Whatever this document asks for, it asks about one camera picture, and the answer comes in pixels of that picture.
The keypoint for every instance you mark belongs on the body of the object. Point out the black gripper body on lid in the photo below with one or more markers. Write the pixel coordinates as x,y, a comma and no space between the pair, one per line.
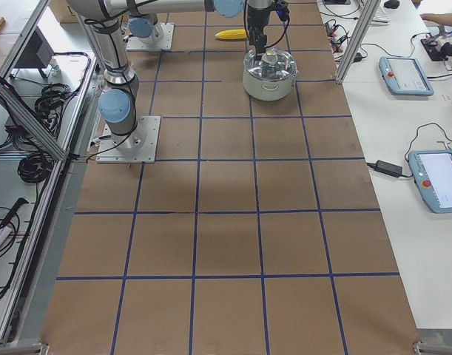
255,22

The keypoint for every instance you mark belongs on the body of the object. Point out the black lid gripper finger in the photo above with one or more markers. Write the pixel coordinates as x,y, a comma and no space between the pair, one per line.
259,50

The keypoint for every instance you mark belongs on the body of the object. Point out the glass pot lid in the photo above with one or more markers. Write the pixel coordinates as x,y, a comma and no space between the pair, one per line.
274,65

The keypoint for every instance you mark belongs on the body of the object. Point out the yellow corn cob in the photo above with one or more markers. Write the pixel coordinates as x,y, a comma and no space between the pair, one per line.
231,35

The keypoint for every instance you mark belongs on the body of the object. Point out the white metal pot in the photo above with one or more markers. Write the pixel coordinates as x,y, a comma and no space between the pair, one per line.
267,90

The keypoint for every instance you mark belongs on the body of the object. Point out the person hand at desk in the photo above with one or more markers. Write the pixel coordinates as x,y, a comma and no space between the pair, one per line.
433,17

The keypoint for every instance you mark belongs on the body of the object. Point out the upper blue teach pendant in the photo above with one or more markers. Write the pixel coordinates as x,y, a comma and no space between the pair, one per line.
405,76

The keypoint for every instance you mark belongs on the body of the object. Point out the blue teach pendant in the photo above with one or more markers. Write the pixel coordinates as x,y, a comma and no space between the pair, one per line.
432,171
405,76

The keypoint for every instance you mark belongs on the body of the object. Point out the black power adapter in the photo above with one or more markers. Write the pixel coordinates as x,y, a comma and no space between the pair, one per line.
388,169

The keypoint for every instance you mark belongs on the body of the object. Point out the brown gridded table mat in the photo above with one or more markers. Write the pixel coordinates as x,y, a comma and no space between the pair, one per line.
255,231

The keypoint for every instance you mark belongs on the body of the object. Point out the lower blue teach pendant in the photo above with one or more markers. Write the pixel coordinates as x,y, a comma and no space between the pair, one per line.
432,171

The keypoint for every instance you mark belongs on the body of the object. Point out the aluminium frame post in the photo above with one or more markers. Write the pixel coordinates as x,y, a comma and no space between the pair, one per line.
357,36

